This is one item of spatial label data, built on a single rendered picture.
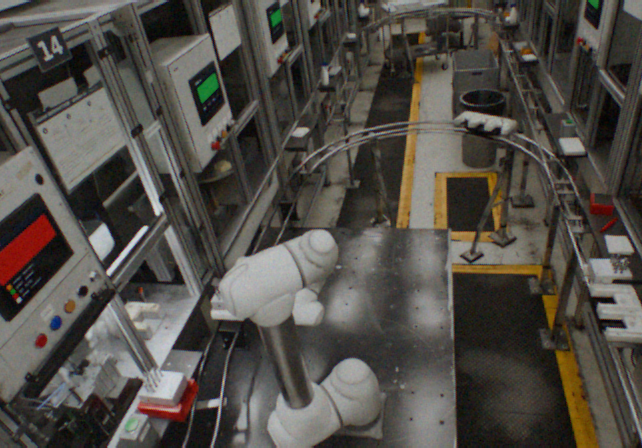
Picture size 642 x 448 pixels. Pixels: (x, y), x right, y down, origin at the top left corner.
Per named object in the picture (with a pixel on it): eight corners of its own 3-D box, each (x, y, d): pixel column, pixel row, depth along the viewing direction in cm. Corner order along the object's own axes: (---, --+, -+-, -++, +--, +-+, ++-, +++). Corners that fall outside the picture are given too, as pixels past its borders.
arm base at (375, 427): (388, 386, 176) (387, 377, 173) (382, 441, 159) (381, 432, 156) (341, 381, 181) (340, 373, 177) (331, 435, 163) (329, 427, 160)
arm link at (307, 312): (281, 323, 177) (293, 292, 183) (319, 335, 174) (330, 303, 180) (276, 313, 168) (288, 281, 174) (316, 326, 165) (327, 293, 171)
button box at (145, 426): (149, 459, 141) (134, 439, 134) (127, 455, 143) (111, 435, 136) (161, 435, 147) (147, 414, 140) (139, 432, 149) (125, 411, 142)
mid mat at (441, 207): (511, 242, 334) (511, 240, 333) (433, 241, 347) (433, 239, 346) (497, 171, 412) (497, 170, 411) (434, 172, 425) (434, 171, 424)
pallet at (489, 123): (454, 131, 315) (454, 117, 309) (464, 123, 322) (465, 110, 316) (505, 143, 292) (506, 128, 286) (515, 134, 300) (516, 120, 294)
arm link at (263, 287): (346, 437, 154) (288, 474, 147) (323, 402, 167) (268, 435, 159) (304, 259, 112) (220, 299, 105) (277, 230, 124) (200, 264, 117)
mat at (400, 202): (408, 237, 355) (408, 236, 354) (333, 236, 369) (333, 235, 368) (425, 30, 810) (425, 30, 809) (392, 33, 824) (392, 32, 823)
